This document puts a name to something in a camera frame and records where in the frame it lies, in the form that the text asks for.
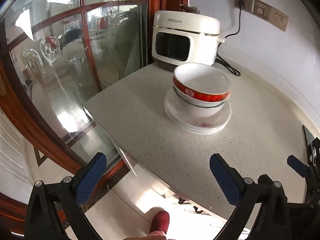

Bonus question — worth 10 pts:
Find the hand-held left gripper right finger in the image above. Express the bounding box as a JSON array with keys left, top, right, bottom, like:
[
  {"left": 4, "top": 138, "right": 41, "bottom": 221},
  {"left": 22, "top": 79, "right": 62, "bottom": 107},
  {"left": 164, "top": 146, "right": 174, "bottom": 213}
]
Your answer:
[{"left": 209, "top": 153, "right": 292, "bottom": 240}]

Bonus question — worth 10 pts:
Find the white bowl with red band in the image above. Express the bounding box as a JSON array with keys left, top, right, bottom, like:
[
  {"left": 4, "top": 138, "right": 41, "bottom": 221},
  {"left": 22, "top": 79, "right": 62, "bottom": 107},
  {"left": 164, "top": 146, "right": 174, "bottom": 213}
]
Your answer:
[{"left": 173, "top": 64, "right": 232, "bottom": 103}]

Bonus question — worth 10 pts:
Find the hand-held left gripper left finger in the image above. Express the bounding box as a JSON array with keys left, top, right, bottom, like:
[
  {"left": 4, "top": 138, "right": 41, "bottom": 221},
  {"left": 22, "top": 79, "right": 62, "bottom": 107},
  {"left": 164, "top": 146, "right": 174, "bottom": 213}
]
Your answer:
[{"left": 25, "top": 152, "right": 107, "bottom": 240}]

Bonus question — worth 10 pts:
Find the red slipper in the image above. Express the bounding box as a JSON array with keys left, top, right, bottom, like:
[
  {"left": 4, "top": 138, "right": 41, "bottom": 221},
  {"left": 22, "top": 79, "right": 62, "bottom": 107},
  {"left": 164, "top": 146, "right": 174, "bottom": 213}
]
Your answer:
[{"left": 149, "top": 210, "right": 170, "bottom": 235}]

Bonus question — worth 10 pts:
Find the white rice cooker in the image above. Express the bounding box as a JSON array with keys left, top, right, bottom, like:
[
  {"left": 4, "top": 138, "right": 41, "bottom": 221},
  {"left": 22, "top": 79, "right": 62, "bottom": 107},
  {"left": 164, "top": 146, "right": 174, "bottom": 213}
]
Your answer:
[{"left": 152, "top": 4, "right": 225, "bottom": 72}]

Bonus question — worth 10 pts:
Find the heart glass decal with red bow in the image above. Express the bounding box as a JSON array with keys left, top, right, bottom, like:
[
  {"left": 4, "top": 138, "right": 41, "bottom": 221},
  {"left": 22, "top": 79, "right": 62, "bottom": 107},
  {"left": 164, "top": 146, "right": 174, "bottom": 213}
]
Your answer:
[{"left": 41, "top": 36, "right": 61, "bottom": 64}]

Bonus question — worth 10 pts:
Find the person's leg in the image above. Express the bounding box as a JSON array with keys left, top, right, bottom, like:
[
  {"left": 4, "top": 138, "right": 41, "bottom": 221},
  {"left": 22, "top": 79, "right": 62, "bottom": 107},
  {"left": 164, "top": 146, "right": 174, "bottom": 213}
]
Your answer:
[{"left": 122, "top": 231, "right": 168, "bottom": 240}]

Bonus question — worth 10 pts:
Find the wooden framed glass partition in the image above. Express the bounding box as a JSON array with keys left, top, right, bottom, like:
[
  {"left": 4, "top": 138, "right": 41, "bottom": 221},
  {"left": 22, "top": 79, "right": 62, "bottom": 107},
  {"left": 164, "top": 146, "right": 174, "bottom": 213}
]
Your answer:
[{"left": 0, "top": 0, "right": 190, "bottom": 240}]

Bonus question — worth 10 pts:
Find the beige wall socket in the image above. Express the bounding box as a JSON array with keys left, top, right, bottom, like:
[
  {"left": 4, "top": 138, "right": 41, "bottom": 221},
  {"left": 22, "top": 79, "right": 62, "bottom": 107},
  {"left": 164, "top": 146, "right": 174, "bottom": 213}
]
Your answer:
[
  {"left": 252, "top": 0, "right": 271, "bottom": 20},
  {"left": 234, "top": 0, "right": 254, "bottom": 12},
  {"left": 269, "top": 7, "right": 288, "bottom": 32}
]

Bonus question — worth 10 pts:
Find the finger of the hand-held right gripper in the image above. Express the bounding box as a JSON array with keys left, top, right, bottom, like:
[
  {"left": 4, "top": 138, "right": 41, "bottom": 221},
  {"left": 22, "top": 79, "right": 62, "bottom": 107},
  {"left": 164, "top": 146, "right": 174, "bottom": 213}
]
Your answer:
[{"left": 287, "top": 155, "right": 312, "bottom": 178}]

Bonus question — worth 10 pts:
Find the black power cable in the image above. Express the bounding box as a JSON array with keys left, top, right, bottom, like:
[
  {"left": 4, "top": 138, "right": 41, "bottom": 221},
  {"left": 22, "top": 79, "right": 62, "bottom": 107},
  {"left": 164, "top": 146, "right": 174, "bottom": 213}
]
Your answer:
[{"left": 215, "top": 0, "right": 247, "bottom": 76}]

